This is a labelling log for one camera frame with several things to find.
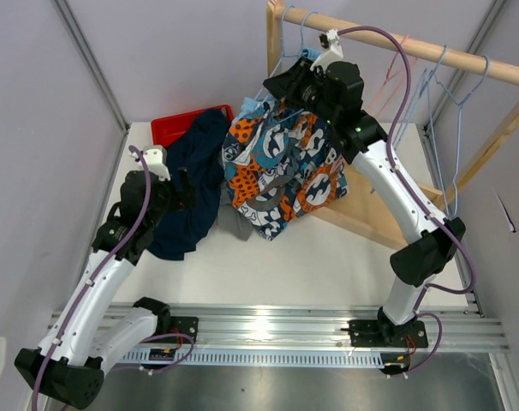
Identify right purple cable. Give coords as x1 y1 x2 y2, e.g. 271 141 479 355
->
336 25 479 382

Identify navy blue shorts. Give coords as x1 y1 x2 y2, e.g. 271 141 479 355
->
148 109 230 261

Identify blue hanger of patterned shorts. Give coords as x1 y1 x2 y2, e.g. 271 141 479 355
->
279 10 318 123

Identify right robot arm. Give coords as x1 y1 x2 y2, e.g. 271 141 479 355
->
263 58 465 348

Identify light blue wire hanger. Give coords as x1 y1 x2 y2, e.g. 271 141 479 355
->
450 54 492 215

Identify wooden clothes rack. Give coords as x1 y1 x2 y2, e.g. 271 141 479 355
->
284 9 519 249

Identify left aluminium corner post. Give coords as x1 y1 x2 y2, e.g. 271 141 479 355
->
51 0 129 134

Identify light blue shorts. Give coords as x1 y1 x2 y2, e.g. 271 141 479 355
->
236 47 321 119

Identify red plastic bin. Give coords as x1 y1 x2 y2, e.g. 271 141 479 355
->
151 104 234 147

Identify perforated cable duct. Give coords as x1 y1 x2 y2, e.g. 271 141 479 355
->
119 347 384 369

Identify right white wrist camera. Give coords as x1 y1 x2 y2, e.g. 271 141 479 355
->
310 29 343 72

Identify aluminium mounting rail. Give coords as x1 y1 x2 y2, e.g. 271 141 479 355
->
170 304 510 353

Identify blue hanger of grey shorts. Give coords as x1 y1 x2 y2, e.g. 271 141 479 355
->
396 45 457 213

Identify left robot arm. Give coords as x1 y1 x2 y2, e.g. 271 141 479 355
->
15 168 196 410

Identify grey shorts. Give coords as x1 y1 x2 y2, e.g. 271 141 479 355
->
217 187 253 241

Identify aluminium corner post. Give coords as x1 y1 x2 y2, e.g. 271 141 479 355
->
51 0 129 134
424 0 512 138

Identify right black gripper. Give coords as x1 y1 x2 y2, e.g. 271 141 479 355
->
263 57 337 126

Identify colourful patterned shorts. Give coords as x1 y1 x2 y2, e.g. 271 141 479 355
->
221 98 349 241

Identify pink hanger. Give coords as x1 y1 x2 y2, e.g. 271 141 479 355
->
367 52 406 116

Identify right aluminium corner post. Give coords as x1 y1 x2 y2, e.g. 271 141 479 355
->
424 0 512 138

